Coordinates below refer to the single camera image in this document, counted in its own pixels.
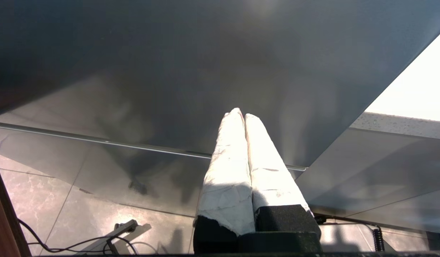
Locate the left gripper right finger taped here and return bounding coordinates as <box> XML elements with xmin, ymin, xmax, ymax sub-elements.
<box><xmin>238</xmin><ymin>114</ymin><xmax>323</xmax><ymax>253</ymax></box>

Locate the grey cabinet front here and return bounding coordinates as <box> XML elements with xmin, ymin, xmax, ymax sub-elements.
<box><xmin>0</xmin><ymin>0</ymin><xmax>440</xmax><ymax>236</ymax></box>

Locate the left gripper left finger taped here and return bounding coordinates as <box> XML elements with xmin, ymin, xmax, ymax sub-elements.
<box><xmin>193</xmin><ymin>108</ymin><xmax>256</xmax><ymax>254</ymax></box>

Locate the thin black floor cable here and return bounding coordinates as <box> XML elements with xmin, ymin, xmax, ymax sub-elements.
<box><xmin>17</xmin><ymin>217</ymin><xmax>160</xmax><ymax>255</ymax></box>

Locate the grey metal floor bracket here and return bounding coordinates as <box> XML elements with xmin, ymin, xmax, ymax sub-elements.
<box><xmin>105</xmin><ymin>219</ymin><xmax>153</xmax><ymax>255</ymax></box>

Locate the brown wooden furniture edge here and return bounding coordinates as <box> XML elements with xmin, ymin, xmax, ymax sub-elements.
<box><xmin>0</xmin><ymin>153</ymin><xmax>32</xmax><ymax>257</ymax></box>

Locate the black coiled cable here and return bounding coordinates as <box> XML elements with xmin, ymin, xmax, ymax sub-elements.
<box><xmin>313</xmin><ymin>213</ymin><xmax>385</xmax><ymax>252</ymax></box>

